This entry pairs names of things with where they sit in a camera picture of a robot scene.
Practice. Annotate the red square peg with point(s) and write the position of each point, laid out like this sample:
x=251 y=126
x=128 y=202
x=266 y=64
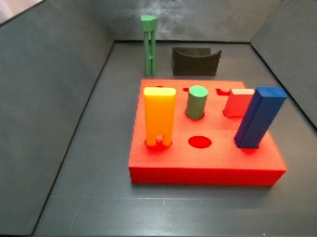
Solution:
x=237 y=102

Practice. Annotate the blue rectangular peg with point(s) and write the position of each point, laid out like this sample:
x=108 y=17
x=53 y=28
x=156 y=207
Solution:
x=264 y=107

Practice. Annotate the red peg board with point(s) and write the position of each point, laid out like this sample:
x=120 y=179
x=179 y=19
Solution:
x=204 y=156

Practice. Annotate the yellow two-prong peg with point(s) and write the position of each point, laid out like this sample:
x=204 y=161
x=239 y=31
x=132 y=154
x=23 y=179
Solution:
x=160 y=112

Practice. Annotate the green cylinder peg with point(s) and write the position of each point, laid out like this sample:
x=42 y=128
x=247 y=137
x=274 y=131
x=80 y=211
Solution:
x=199 y=94

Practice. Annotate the green three-prong peg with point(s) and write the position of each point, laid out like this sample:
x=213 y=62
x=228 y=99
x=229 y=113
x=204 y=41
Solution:
x=149 y=31

